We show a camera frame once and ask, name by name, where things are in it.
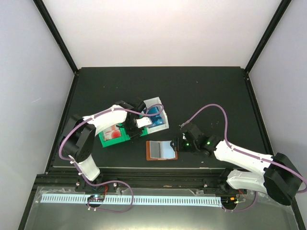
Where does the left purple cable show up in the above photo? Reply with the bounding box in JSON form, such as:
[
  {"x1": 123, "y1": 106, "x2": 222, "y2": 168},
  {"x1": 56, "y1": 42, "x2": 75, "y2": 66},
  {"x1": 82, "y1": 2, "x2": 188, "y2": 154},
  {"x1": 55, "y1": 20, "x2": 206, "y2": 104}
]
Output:
[{"x1": 59, "y1": 103, "x2": 165, "y2": 187}]

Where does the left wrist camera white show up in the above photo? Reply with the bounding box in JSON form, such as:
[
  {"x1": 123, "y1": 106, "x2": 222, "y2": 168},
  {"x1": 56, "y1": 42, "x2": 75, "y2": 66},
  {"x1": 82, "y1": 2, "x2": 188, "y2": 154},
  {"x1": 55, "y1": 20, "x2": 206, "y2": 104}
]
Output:
[{"x1": 136, "y1": 116, "x2": 152, "y2": 128}]

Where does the red white cards stack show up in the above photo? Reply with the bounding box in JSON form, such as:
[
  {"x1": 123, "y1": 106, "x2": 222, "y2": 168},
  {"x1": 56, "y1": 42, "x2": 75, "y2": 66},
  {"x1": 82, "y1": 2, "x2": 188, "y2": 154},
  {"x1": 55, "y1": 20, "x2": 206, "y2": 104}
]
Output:
[{"x1": 103, "y1": 125, "x2": 121, "y2": 141}]

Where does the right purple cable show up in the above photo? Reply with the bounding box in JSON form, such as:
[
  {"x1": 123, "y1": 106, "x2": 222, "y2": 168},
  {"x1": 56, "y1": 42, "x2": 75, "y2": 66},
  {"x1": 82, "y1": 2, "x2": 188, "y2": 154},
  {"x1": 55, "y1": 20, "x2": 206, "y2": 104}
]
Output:
[{"x1": 179, "y1": 103, "x2": 307, "y2": 194}]

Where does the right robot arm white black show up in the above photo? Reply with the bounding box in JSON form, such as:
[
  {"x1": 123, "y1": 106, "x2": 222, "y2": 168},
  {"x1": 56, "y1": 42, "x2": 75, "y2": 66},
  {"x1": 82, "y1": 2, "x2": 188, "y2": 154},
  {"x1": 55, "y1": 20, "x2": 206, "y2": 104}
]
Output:
[{"x1": 170, "y1": 123, "x2": 303, "y2": 206}]

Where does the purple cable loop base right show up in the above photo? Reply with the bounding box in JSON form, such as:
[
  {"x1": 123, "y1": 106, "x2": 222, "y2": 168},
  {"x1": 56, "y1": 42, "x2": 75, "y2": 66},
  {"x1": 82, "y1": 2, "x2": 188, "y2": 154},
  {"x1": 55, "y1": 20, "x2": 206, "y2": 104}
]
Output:
[{"x1": 221, "y1": 191, "x2": 258, "y2": 213}]

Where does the small circuit board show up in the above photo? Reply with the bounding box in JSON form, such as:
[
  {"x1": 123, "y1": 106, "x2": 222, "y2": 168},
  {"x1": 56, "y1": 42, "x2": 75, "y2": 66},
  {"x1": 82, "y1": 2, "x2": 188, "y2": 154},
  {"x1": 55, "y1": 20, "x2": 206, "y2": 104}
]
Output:
[{"x1": 87, "y1": 195, "x2": 105, "y2": 203}]

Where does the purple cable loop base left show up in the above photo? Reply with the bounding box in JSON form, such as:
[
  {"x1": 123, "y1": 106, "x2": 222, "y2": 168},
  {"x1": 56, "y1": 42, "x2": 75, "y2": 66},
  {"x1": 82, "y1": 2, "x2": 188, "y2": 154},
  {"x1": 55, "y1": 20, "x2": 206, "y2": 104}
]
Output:
[{"x1": 84, "y1": 178, "x2": 134, "y2": 213}]

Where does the right black frame post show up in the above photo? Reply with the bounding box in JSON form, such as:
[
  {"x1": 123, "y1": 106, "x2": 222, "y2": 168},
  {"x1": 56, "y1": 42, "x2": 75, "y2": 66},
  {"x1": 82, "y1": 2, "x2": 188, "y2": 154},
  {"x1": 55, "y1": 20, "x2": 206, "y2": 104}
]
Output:
[{"x1": 245, "y1": 0, "x2": 291, "y2": 73}]

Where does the white bin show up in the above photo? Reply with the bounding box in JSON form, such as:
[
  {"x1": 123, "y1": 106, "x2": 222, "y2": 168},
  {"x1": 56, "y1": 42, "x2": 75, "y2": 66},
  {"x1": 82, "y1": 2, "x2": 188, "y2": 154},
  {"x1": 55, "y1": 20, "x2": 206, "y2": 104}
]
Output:
[{"x1": 143, "y1": 97, "x2": 169, "y2": 135}]

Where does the green bin middle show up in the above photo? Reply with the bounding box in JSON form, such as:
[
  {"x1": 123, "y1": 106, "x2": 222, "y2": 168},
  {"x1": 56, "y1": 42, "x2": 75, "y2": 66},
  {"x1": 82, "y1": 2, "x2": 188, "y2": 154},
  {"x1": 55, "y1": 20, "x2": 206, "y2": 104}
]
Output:
[{"x1": 124, "y1": 126, "x2": 148, "y2": 140}]

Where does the white slotted cable duct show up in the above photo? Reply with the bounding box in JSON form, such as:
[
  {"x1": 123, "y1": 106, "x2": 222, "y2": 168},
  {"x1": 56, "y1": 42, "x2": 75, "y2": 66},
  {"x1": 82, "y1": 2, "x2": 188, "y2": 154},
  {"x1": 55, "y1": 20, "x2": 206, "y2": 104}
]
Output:
[{"x1": 40, "y1": 194, "x2": 222, "y2": 207}]

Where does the purple cable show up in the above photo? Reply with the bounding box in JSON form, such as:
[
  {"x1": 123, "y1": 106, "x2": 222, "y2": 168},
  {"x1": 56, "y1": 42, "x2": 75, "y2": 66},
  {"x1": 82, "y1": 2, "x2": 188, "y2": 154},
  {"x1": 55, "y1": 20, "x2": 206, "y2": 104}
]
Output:
[
  {"x1": 179, "y1": 103, "x2": 307, "y2": 194},
  {"x1": 59, "y1": 103, "x2": 165, "y2": 187}
]

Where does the black aluminium rail front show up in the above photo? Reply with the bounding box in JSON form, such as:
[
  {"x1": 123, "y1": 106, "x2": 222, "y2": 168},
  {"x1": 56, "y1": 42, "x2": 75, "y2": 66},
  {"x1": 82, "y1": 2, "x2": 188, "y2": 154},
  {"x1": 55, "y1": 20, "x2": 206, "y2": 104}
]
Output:
[{"x1": 34, "y1": 168, "x2": 225, "y2": 193}]

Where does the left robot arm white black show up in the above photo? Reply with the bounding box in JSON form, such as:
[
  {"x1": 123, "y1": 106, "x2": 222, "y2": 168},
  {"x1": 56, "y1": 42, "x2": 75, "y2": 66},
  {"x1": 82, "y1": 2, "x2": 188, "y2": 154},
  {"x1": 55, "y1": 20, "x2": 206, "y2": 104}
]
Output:
[{"x1": 58, "y1": 100, "x2": 150, "y2": 191}]

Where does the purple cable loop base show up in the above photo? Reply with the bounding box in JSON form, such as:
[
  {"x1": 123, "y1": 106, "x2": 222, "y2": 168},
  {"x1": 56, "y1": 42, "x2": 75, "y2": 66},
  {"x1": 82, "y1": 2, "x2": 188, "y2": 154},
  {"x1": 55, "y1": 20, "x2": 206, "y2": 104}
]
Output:
[
  {"x1": 84, "y1": 178, "x2": 134, "y2": 213},
  {"x1": 221, "y1": 191, "x2": 258, "y2": 213}
]

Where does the brown leather card holder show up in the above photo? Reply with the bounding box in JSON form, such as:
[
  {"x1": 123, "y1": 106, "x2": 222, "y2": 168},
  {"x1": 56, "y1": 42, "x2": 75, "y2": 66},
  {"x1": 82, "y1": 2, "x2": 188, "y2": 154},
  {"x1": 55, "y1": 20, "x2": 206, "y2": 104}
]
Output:
[{"x1": 146, "y1": 141, "x2": 178, "y2": 161}]

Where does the green bin left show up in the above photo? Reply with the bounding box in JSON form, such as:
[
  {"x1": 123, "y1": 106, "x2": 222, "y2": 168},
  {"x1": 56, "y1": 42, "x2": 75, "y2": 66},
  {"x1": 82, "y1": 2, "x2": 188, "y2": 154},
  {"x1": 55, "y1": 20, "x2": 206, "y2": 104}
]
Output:
[{"x1": 98, "y1": 125, "x2": 130, "y2": 148}]

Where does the green bin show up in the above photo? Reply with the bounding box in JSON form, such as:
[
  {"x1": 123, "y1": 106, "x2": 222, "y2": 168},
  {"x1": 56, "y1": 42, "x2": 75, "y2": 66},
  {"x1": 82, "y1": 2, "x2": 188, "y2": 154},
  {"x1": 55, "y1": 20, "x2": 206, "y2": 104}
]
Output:
[
  {"x1": 124, "y1": 126, "x2": 148, "y2": 140},
  {"x1": 98, "y1": 125, "x2": 130, "y2": 148}
]

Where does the black frame post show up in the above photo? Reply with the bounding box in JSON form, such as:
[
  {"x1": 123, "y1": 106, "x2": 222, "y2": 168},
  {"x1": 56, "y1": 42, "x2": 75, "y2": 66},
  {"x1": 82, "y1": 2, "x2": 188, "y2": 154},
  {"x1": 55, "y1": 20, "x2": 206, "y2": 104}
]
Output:
[
  {"x1": 33, "y1": 0, "x2": 78, "y2": 74},
  {"x1": 245, "y1": 0, "x2": 291, "y2": 73}
]

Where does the blue cards stack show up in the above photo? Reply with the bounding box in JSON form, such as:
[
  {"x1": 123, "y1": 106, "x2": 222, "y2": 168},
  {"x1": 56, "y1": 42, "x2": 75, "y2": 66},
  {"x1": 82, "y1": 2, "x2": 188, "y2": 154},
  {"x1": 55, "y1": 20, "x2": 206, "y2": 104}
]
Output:
[{"x1": 147, "y1": 106, "x2": 165, "y2": 128}]

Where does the left black frame post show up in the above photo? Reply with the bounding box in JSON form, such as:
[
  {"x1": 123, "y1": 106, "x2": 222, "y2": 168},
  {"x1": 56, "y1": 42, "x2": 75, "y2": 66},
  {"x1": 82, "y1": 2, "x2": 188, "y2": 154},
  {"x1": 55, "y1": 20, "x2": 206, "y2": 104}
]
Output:
[{"x1": 33, "y1": 0, "x2": 78, "y2": 74}]

